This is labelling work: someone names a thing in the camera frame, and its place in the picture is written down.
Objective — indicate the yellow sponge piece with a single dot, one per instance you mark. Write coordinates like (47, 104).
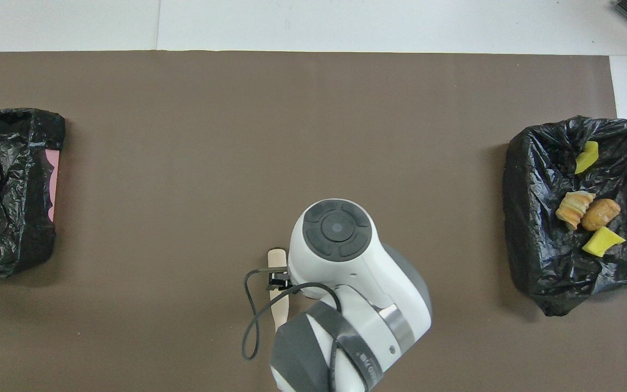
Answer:
(602, 242)

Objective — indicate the thin yellow sponge scrap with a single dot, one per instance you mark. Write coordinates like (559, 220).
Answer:
(587, 157)

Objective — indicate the brown paper table mat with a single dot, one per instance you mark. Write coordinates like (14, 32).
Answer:
(183, 136)

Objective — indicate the pink plastic bin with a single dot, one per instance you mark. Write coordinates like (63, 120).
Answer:
(52, 179)

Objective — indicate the beige hand brush black bristles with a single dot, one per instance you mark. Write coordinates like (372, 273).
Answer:
(277, 258)

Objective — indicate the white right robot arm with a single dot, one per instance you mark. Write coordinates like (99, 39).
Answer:
(346, 272)

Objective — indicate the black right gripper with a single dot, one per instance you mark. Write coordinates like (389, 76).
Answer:
(279, 281)

